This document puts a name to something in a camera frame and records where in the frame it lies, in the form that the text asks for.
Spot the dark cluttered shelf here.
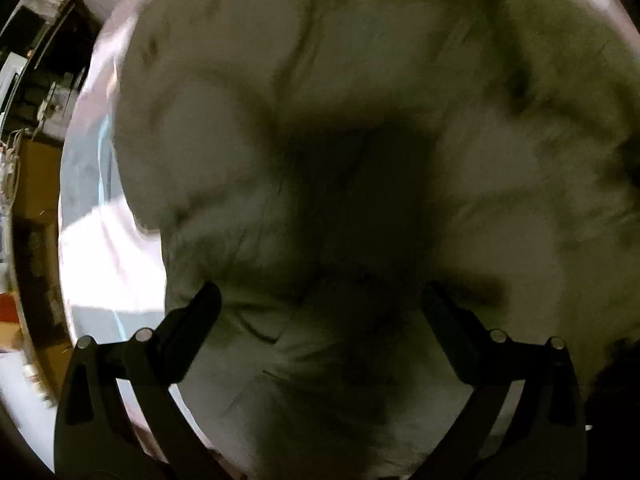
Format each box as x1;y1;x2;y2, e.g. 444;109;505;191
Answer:
0;0;108;146

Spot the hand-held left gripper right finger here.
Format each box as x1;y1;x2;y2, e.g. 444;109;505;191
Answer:
421;282;588;480

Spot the pale pink bed sheet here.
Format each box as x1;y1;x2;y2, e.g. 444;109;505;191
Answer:
57;0;261;480

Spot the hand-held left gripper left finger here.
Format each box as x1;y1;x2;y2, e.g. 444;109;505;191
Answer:
53;281;234;480

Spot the grey garment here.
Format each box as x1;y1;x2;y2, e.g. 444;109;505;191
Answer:
114;0;640;480

